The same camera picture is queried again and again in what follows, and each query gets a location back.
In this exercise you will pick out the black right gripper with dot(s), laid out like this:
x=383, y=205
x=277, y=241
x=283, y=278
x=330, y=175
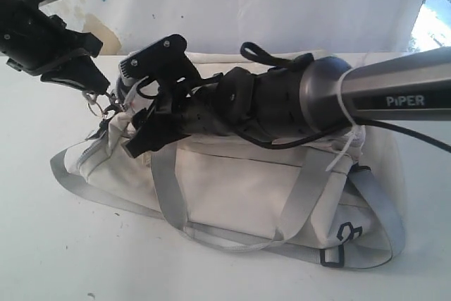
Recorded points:
x=182, y=109

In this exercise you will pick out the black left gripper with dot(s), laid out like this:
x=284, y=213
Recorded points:
x=31, y=40

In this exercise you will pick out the white canvas duffel bag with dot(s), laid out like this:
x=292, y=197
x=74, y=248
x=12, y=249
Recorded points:
x=320, y=202

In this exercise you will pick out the right robot arm black grey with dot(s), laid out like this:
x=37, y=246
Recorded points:
x=294, y=102

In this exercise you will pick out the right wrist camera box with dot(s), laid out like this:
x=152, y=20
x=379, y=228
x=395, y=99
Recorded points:
x=163, y=61

